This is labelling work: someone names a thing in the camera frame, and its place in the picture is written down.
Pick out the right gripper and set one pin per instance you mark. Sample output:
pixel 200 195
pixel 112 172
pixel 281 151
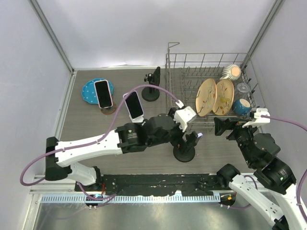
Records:
pixel 220 125

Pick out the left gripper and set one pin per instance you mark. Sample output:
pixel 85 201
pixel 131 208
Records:
pixel 180 142

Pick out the black stand front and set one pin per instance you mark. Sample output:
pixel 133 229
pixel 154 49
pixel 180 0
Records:
pixel 185 157

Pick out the black stand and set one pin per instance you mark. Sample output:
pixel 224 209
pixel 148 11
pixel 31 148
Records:
pixel 185 157
pixel 148 93

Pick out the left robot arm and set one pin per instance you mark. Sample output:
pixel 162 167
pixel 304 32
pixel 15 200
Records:
pixel 131 137

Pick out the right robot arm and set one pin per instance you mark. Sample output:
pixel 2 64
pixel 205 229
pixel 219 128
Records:
pixel 260 153

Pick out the white folding phone stand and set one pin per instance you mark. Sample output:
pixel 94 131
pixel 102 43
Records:
pixel 139 119

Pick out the lilac case phone on white stand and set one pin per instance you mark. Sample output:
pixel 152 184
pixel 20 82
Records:
pixel 134 106

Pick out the round wooden phone stand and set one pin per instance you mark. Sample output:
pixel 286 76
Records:
pixel 109 110

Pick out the pink case phone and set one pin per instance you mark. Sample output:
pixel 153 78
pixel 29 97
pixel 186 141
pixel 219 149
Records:
pixel 103 94

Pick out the blue mug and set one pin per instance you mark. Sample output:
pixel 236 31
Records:
pixel 241 107

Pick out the left yellow bird plate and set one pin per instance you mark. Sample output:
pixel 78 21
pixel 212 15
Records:
pixel 206 97

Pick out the yellow bird plate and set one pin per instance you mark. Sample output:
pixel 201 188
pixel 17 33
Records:
pixel 206 97
pixel 225 97

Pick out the right yellow bird plate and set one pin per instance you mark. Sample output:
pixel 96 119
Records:
pixel 225 97

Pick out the metal dish rack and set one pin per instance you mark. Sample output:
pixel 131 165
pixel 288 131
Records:
pixel 185 72

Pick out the clear glass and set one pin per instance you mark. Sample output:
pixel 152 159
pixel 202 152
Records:
pixel 243 91

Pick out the white ribbed cup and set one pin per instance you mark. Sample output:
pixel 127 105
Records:
pixel 231 72

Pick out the blue dotted plate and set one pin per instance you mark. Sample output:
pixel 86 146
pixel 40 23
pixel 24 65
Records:
pixel 88 91

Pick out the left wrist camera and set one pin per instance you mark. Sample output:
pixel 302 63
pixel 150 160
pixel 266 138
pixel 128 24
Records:
pixel 184 115

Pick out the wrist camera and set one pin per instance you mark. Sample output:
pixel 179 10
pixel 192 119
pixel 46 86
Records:
pixel 257 117
pixel 184 115

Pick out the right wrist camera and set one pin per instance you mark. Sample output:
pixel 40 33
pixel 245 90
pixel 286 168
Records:
pixel 257 117

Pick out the white cable duct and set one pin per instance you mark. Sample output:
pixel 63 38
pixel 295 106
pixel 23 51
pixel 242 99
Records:
pixel 177 198

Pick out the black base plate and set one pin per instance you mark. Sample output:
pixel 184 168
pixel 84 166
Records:
pixel 162 184

